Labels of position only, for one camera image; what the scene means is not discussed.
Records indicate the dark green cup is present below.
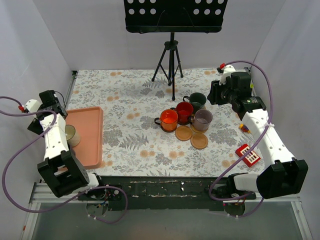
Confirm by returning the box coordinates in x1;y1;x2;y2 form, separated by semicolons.
182;92;207;112

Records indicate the lilac purple cup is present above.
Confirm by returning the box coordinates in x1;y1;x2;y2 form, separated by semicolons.
188;109;213;132

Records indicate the woven rattan coaster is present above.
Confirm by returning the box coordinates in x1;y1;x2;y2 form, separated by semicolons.
189;124;208;134

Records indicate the red cup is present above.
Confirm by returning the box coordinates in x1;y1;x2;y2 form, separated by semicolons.
170;101;194;125

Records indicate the light wooden coaster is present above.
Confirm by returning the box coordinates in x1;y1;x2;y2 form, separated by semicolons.
175;125;193;141
190;133;208;150

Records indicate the orange cup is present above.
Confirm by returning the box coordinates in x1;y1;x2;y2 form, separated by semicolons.
154;109;178;133

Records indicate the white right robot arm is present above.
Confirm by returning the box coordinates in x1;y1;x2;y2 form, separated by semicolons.
207;70;309;199

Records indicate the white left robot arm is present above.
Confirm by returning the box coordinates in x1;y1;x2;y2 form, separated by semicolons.
25;90;107;200

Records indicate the cream white cup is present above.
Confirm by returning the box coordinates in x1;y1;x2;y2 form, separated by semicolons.
65;124;81;147

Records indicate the blue green purple block toy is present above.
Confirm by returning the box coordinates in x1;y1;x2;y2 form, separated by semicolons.
239;123;251;133

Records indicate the pink plastic tray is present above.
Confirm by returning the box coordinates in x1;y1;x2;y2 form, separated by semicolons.
63;106;104;170

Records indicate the red toy window block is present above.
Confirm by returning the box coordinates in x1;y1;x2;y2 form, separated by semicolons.
235;143;261;168

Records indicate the floral patterned table mat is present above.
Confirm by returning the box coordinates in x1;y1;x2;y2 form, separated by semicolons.
68;69;265;177

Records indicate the black music stand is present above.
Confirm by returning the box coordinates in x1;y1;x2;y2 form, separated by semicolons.
123;0;228;88

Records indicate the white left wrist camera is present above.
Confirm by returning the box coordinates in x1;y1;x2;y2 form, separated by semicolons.
18;99;41;113

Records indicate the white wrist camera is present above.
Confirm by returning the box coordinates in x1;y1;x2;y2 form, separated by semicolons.
18;99;41;113
217;63;236;85

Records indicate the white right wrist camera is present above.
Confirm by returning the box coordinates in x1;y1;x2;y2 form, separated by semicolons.
217;63;236;85

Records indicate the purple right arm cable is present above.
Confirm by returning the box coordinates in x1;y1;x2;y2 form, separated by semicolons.
208;59;274;218

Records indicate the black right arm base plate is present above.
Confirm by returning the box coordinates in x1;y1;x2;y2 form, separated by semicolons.
211;184;248;199

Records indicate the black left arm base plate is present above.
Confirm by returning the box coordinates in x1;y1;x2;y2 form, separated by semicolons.
76;184;122;202

